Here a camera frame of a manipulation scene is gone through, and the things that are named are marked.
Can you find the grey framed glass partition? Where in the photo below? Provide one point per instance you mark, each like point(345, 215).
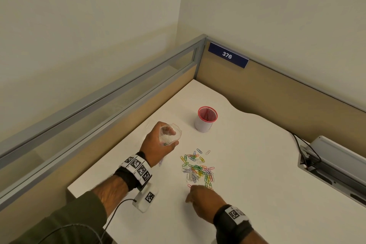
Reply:
point(108, 100)

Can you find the grey desk power box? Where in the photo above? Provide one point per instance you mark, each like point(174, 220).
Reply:
point(340, 158)

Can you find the white cup with red rim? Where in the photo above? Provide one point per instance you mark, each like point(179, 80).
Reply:
point(205, 125)

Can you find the left wristband with marker tags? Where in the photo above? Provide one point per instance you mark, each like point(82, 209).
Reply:
point(137, 168)

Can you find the person's left forearm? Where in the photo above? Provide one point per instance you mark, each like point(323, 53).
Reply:
point(110, 195)

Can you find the person's right forearm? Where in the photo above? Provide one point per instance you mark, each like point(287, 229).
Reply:
point(257, 238)

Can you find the blue number sign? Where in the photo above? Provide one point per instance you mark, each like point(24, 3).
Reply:
point(227, 55)

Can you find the clear plastic cup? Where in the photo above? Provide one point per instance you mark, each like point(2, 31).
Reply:
point(171, 138)

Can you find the beige partition panel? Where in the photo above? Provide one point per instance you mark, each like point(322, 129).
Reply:
point(280, 86)

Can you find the olive green sleeve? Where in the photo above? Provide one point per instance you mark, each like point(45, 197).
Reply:
point(65, 221)

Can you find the person's right hand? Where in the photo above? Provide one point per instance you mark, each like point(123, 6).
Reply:
point(206, 203)

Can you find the pile of coloured paper clips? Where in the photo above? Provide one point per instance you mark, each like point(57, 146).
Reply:
point(200, 171)

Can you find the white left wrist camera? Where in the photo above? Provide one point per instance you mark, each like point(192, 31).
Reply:
point(145, 198)

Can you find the person's left hand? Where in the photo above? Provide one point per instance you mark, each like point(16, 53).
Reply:
point(151, 149)

